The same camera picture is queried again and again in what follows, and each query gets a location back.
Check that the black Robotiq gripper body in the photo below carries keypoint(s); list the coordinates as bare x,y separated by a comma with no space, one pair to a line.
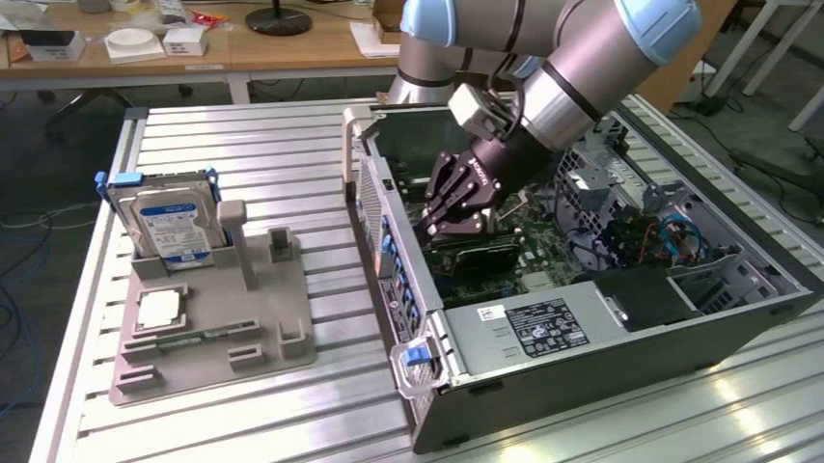
510,164

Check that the black graphics card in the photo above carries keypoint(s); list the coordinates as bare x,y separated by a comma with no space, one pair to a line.
483,258

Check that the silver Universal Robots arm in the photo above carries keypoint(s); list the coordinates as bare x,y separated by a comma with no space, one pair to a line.
580,82

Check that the metal socket cover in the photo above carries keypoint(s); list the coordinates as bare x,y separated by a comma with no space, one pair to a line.
519,202

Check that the green motherboard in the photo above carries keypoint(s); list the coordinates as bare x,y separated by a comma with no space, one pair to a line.
548,251

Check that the metal disk bay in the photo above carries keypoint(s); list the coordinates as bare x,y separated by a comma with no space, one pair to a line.
606,188

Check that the grey power supply unit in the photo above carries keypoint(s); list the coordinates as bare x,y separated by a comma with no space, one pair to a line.
490,337

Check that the blue case latch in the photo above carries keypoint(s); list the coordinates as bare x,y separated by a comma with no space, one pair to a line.
413,357

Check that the wooden cabinet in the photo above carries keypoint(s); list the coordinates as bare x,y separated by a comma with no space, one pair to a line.
663,82

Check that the black power adapter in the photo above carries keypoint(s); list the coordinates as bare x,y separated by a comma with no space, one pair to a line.
709,106

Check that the brown cardboard box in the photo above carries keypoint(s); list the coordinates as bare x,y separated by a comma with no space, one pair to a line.
388,12

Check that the open black PC case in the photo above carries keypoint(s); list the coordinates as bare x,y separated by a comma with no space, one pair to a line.
580,386

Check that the black round lamp base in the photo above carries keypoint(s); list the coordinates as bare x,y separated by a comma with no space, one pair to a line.
279,21

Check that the hard disk in blue caddy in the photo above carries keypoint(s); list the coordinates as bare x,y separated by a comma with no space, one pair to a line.
170,226

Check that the black stand foot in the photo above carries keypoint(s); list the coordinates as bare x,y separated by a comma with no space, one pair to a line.
793,169

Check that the grey parts rack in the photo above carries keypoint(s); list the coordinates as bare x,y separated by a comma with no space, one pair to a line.
220,357

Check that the green RAM stick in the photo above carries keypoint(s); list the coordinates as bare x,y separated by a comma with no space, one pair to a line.
193,336

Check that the small white cardboard box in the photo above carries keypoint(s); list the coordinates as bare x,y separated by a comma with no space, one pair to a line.
184,43

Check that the red packet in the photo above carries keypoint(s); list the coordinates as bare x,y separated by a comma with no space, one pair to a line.
209,20

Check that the silver CPU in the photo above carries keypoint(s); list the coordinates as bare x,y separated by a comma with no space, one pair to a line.
160,308

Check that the wooden desk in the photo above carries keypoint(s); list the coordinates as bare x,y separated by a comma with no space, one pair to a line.
129,70

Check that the white round holder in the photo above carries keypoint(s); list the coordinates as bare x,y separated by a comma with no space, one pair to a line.
133,46

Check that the black chair base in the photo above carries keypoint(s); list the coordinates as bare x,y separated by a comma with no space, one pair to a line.
97,99

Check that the grey cup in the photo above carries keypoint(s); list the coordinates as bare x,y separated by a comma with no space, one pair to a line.
96,6

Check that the white box with black top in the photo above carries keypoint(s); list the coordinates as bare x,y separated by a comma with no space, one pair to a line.
55,48

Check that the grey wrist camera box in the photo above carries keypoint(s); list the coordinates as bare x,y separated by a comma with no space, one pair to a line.
480,108

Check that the white table frame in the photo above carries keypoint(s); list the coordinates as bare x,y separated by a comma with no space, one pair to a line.
734,50

